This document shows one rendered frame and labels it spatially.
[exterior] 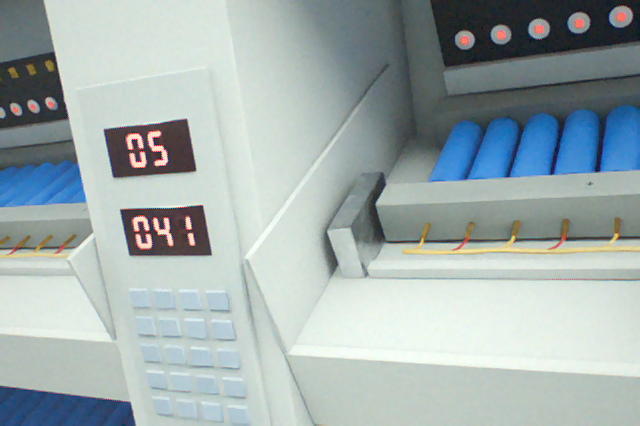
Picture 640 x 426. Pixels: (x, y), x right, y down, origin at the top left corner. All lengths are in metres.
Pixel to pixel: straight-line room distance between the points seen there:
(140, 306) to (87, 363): 0.07
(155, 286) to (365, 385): 0.10
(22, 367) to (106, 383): 0.06
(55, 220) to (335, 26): 0.21
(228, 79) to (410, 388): 0.14
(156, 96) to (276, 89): 0.05
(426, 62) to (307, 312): 0.20
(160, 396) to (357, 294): 0.11
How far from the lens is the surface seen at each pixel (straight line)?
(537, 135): 0.37
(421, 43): 0.45
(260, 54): 0.29
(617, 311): 0.28
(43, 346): 0.40
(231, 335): 0.30
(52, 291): 0.43
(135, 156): 0.31
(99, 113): 0.32
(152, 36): 0.30
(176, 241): 0.30
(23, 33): 0.66
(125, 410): 0.58
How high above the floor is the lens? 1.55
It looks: 11 degrees down
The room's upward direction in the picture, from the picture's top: 8 degrees counter-clockwise
